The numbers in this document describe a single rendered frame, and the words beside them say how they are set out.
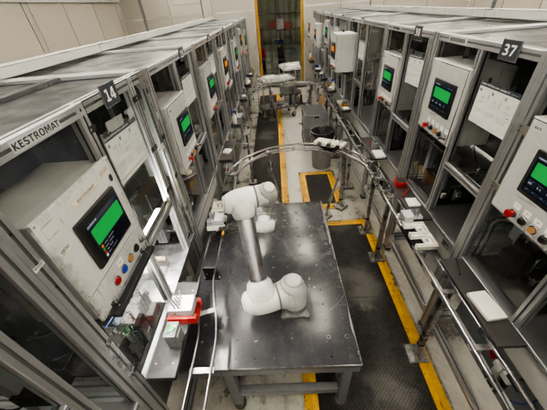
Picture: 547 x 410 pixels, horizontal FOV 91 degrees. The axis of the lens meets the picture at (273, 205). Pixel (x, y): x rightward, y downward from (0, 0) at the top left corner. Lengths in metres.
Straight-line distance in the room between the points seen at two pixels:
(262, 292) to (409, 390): 1.35
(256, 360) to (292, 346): 0.22
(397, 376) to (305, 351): 0.96
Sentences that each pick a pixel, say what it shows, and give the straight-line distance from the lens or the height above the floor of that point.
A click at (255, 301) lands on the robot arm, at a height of 0.91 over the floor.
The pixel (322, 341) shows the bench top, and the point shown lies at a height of 0.68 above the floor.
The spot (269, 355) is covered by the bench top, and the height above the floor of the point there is 0.68.
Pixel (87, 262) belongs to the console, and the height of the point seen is 1.60.
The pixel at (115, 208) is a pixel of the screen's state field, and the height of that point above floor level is 1.66.
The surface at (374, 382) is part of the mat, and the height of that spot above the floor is 0.01.
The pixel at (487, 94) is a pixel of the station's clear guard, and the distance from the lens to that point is 1.91.
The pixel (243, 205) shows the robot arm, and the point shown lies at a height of 1.37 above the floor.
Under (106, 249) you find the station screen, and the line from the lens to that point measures 1.17.
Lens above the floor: 2.26
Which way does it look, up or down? 37 degrees down
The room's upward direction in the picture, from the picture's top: 5 degrees counter-clockwise
